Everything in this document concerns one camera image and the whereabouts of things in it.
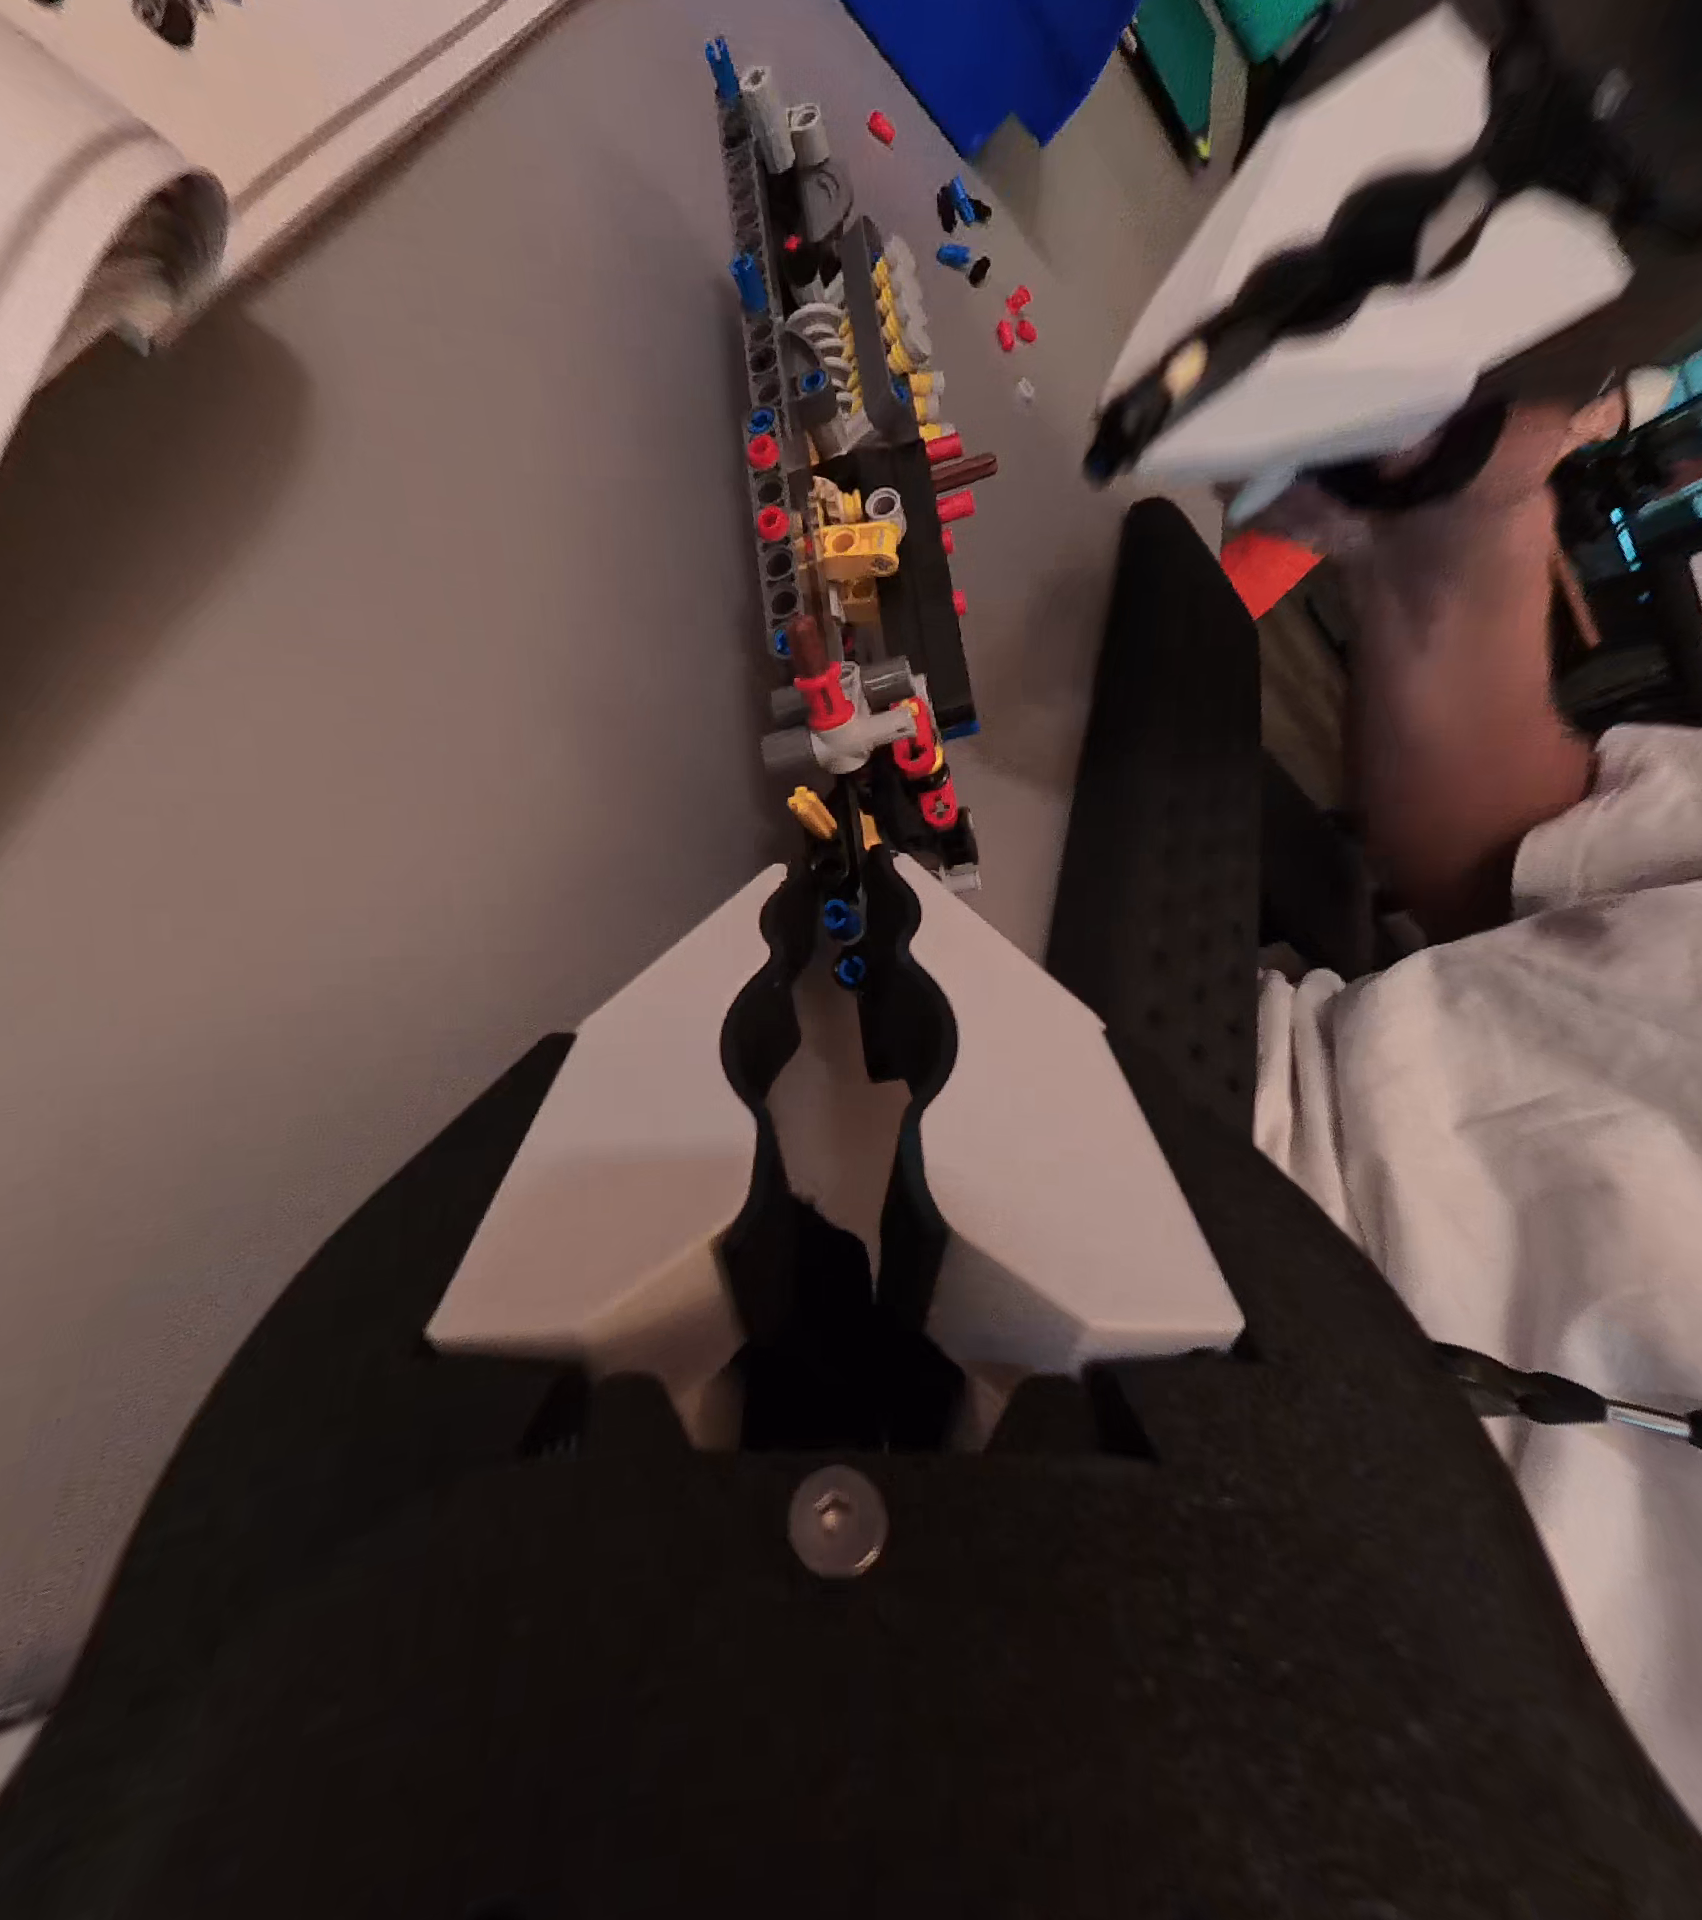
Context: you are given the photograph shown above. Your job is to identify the white printed t-shirt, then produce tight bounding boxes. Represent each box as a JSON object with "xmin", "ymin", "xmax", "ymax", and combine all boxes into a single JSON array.
[{"xmin": 1256, "ymin": 721, "xmax": 1702, "ymax": 1920}]

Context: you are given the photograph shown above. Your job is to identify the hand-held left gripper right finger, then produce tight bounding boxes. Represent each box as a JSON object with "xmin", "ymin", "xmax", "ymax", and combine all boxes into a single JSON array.
[{"xmin": 872, "ymin": 853, "xmax": 1243, "ymax": 1455}]

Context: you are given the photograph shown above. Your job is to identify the scattered small lego pins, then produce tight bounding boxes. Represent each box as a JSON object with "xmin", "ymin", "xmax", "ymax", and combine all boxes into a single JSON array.
[{"xmin": 866, "ymin": 109, "xmax": 1043, "ymax": 411}]

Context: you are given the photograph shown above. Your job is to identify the black perforated mat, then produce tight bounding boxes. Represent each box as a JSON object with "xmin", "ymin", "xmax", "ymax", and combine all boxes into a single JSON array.
[{"xmin": 1045, "ymin": 498, "xmax": 1377, "ymax": 1159}]

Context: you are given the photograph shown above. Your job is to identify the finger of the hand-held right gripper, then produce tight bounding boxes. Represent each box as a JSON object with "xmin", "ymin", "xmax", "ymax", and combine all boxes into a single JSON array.
[
  {"xmin": 1101, "ymin": 7, "xmax": 1493, "ymax": 404},
  {"xmin": 1089, "ymin": 184, "xmax": 1635, "ymax": 487}
]

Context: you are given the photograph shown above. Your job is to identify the green tote with handle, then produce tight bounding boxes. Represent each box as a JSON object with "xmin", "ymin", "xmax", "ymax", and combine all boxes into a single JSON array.
[{"xmin": 1127, "ymin": 0, "xmax": 1333, "ymax": 168}]

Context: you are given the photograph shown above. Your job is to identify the grey lego car chassis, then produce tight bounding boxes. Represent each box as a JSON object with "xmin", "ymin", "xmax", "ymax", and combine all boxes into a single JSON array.
[{"xmin": 699, "ymin": 36, "xmax": 1006, "ymax": 1083}]

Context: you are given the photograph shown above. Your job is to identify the orange traffic cone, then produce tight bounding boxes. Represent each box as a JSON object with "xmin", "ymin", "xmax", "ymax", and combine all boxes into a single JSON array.
[{"xmin": 1218, "ymin": 528, "xmax": 1328, "ymax": 622}]

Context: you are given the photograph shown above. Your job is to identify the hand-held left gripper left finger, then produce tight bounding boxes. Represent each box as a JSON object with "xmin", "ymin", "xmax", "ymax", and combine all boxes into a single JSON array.
[{"xmin": 425, "ymin": 859, "xmax": 800, "ymax": 1455}]

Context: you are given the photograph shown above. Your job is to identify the person's right forearm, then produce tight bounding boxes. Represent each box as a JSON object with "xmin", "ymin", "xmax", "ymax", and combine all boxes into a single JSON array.
[{"xmin": 1346, "ymin": 404, "xmax": 1603, "ymax": 941}]

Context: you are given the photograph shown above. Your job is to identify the blue plastic bin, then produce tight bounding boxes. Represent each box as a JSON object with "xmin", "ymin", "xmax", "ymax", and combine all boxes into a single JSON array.
[{"xmin": 841, "ymin": 0, "xmax": 1137, "ymax": 160}]

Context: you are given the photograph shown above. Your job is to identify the lego instruction booklet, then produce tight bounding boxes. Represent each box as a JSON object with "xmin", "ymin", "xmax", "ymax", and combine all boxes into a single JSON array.
[{"xmin": 0, "ymin": 0, "xmax": 584, "ymax": 678}]

